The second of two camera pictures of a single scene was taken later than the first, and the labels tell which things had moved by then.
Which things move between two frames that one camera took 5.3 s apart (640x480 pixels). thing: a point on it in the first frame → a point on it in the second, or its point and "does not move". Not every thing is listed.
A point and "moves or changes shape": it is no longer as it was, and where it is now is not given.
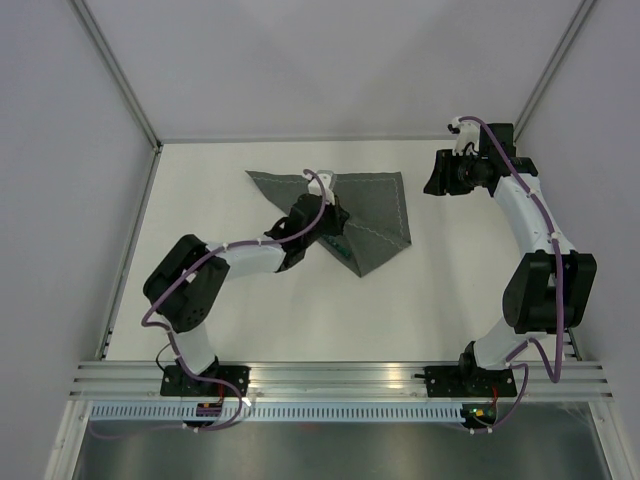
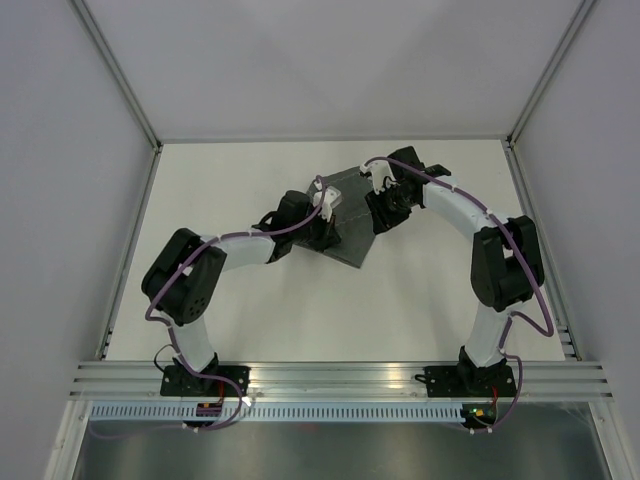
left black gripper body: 313,235 → 314,233
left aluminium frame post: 117,72 does not move
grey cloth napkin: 377,226 moves or changes shape
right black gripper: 442,179 → 379,218
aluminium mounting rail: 557,380 does not move
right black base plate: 468,382 does not move
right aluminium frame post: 551,66 does not move
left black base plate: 179,381 does not move
